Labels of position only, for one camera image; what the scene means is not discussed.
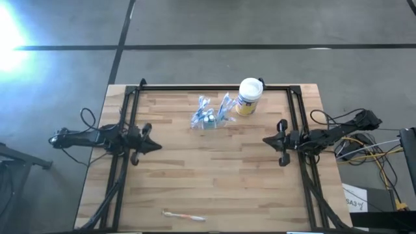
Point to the black power adapter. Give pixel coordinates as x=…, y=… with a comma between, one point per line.
x=352, y=150

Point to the orange wrapped toothbrush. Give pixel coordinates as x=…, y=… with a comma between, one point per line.
x=184, y=216

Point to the clear acrylic organizer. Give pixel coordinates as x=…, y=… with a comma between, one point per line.
x=208, y=125

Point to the pink toothbrush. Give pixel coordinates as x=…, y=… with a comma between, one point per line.
x=229, y=119

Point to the black floor case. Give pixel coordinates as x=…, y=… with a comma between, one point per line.
x=383, y=208

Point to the black aluminium table frame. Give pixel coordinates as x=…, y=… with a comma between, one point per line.
x=276, y=87

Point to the black metal stand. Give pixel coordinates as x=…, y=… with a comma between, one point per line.
x=16, y=159

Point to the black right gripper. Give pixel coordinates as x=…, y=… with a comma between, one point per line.
x=287, y=139

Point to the yellow Lysol wipes canister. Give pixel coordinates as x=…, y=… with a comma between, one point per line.
x=248, y=97

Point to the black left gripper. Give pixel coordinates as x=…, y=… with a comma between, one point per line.
x=138, y=143

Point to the black screen edge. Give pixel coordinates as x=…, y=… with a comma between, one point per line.
x=409, y=159

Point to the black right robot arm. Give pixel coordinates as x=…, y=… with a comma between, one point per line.
x=338, y=130

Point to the white paper sheet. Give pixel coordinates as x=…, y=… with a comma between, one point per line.
x=356, y=198

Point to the teal mouthwash bottle white cap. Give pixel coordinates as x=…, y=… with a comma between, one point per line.
x=212, y=119
x=211, y=114
x=206, y=121

